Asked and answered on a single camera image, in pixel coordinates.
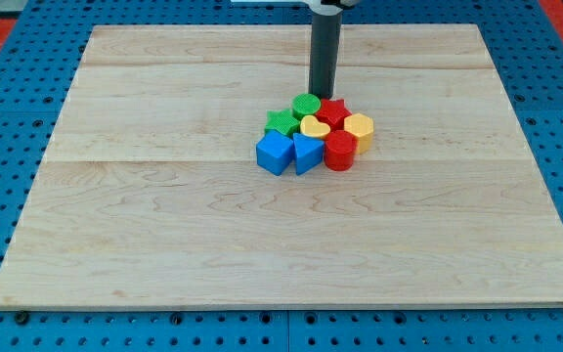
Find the blue triangle block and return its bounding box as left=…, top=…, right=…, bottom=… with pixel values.
left=293, top=133, right=325, bottom=175

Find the light wooden board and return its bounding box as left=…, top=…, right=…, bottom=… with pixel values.
left=0, top=24, right=563, bottom=311

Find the red star block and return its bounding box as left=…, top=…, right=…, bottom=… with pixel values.
left=315, top=99, right=352, bottom=131

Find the yellow hexagon block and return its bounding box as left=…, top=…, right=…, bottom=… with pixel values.
left=344, top=113, right=374, bottom=154

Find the green cylinder block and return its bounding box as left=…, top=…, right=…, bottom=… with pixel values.
left=291, top=93, right=321, bottom=120

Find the blue cube block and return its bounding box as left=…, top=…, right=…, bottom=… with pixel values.
left=256, top=131, right=294, bottom=176

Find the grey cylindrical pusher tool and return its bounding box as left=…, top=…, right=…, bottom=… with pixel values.
left=308, top=12, right=342, bottom=99

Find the yellow heart block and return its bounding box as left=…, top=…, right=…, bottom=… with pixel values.
left=299, top=115, right=331, bottom=140

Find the red cylinder block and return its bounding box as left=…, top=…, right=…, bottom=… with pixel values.
left=324, top=130, right=358, bottom=171

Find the green star block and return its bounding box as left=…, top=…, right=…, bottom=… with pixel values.
left=264, top=109, right=300, bottom=138

